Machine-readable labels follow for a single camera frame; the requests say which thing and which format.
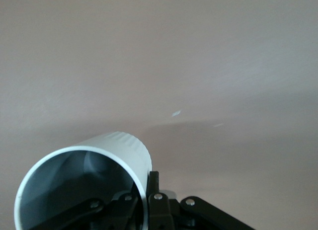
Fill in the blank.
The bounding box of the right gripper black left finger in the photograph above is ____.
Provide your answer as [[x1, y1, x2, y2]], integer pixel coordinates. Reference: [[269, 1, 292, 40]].
[[34, 192, 139, 230]]

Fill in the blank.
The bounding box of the grey mug white handle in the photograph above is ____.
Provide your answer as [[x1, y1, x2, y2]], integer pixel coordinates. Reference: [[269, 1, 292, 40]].
[[14, 131, 153, 230]]

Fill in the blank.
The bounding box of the brown table cover sheet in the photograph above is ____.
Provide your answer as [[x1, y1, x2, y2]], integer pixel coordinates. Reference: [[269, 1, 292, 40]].
[[0, 0, 318, 230]]

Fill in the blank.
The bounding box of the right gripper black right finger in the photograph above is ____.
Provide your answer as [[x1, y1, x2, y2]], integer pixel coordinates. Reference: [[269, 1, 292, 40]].
[[146, 170, 256, 230]]

